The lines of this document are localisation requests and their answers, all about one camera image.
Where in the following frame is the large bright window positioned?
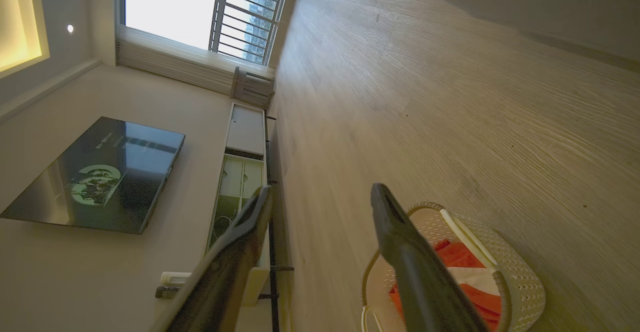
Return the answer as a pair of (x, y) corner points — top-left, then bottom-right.
(122, 0), (293, 66)

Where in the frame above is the grey metal window railing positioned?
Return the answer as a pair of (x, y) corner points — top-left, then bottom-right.
(209, 0), (293, 66)

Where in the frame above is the white TV cabinet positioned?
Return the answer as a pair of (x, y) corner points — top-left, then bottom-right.
(205, 102), (273, 307)

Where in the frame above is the cream woven laundry basket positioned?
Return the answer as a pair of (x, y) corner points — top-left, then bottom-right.
(361, 202), (546, 332)

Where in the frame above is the black flat screen television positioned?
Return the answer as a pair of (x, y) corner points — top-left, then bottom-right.
(0, 117), (186, 235)

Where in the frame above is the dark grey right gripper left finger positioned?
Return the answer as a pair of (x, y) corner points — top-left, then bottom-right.
(150, 185), (274, 332)

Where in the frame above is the small white box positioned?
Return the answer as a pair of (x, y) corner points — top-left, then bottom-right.
(160, 271), (192, 286)

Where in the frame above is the black metal cabinet frame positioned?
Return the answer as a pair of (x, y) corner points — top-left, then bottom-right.
(264, 114), (296, 332)

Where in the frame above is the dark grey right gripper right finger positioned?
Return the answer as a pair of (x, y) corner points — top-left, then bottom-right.
(370, 182), (490, 332)

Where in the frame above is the red white cloth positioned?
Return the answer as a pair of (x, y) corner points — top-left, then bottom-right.
(389, 239), (502, 332)

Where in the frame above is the white pleated curtain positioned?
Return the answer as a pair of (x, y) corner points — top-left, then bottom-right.
(116, 24), (276, 96)

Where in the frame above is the white slatted box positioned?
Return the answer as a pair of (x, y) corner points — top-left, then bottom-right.
(230, 66), (276, 111)

